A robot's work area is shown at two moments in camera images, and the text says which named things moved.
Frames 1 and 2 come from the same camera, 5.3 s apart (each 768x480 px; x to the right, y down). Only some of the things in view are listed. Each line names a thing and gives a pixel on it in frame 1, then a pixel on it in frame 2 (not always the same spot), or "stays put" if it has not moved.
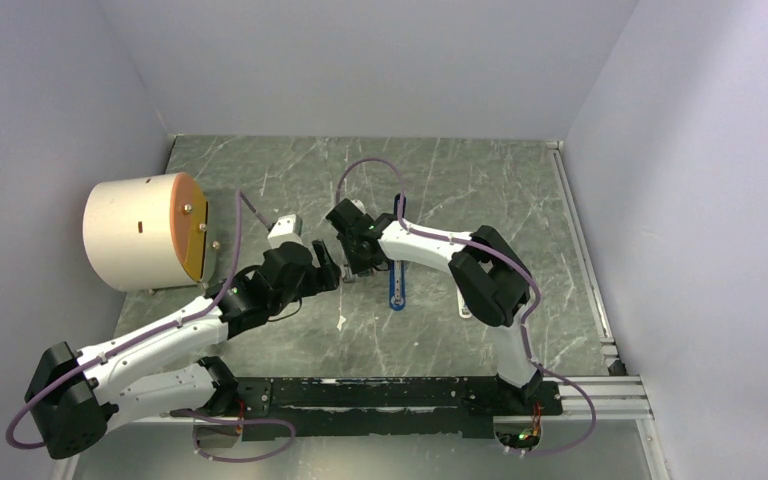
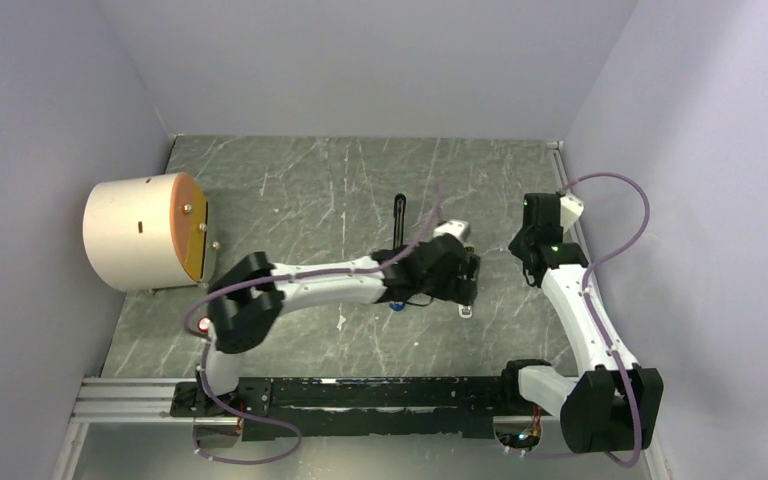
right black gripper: x=359 y=266 to x=515 y=243
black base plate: x=383 y=407 stays put
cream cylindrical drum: x=142 y=231 stays put
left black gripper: x=322 y=276 to x=454 y=291
